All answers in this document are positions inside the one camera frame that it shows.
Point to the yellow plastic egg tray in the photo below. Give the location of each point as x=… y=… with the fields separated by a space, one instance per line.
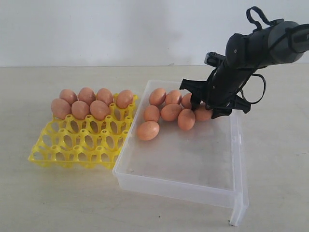
x=88 y=142

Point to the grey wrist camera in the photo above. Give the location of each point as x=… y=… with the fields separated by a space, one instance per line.
x=214 y=59

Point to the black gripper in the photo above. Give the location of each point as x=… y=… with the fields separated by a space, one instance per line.
x=218 y=96

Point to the clear plastic container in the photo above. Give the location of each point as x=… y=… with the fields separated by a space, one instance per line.
x=203 y=165

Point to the brown egg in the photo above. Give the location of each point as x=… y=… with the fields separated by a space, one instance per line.
x=186 y=119
x=157 y=97
x=124 y=98
x=80 y=110
x=151 y=113
x=202 y=114
x=170 y=112
x=186 y=101
x=86 y=95
x=148 y=130
x=105 y=95
x=99 y=110
x=68 y=95
x=174 y=96
x=60 y=108

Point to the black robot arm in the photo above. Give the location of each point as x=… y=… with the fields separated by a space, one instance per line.
x=283 y=43

